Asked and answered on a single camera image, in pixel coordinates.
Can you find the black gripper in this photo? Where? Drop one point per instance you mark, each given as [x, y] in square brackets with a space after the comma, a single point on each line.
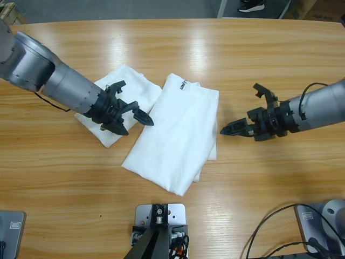
[107, 110]
[275, 121]

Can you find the white cloth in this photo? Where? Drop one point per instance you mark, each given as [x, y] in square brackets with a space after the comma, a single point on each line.
[134, 83]

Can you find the white t-shirt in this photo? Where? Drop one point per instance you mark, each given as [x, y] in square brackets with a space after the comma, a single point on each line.
[175, 135]

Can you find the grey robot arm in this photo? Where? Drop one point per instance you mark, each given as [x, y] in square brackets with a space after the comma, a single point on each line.
[323, 108]
[40, 67]

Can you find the black sneaker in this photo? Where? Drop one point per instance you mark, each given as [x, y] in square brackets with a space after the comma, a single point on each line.
[250, 7]

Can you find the white metal leg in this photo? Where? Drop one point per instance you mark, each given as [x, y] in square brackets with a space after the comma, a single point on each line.
[223, 8]

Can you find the grey metal leg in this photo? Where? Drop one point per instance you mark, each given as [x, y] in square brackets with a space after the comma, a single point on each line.
[285, 9]

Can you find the cardboard box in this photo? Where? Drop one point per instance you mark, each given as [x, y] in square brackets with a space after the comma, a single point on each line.
[318, 8]

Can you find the wooden pallet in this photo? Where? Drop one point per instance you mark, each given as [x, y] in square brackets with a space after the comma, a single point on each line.
[12, 12]

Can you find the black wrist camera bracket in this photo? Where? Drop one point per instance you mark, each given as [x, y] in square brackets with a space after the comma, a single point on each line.
[118, 85]
[266, 94]

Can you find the white mount block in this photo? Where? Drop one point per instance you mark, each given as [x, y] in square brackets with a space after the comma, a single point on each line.
[178, 215]

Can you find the grey base plate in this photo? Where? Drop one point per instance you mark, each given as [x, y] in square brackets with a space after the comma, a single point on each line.
[13, 234]
[306, 224]

